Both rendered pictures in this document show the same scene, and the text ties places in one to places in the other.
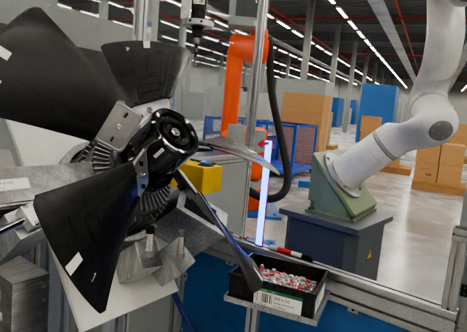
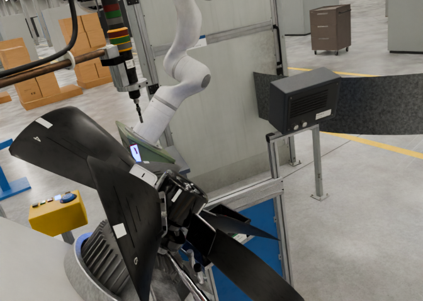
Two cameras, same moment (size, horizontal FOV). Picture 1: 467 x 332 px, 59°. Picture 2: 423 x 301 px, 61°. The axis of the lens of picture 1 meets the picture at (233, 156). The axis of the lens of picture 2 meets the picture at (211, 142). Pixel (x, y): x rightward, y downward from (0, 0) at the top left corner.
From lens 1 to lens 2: 0.84 m
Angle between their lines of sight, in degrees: 55
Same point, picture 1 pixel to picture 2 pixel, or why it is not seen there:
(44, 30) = (111, 176)
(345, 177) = (153, 139)
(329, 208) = not seen: hidden behind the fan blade
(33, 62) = (131, 215)
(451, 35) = (198, 17)
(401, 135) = (180, 92)
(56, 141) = (53, 283)
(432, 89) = (182, 53)
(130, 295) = not seen: outside the picture
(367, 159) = (163, 119)
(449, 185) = (53, 94)
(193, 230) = not seen: hidden behind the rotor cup
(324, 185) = (146, 153)
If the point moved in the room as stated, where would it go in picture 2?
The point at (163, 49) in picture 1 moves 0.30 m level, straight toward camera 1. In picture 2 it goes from (63, 119) to (181, 113)
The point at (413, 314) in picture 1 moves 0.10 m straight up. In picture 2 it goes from (264, 191) to (261, 170)
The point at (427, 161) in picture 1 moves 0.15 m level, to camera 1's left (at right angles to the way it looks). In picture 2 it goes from (26, 83) to (19, 85)
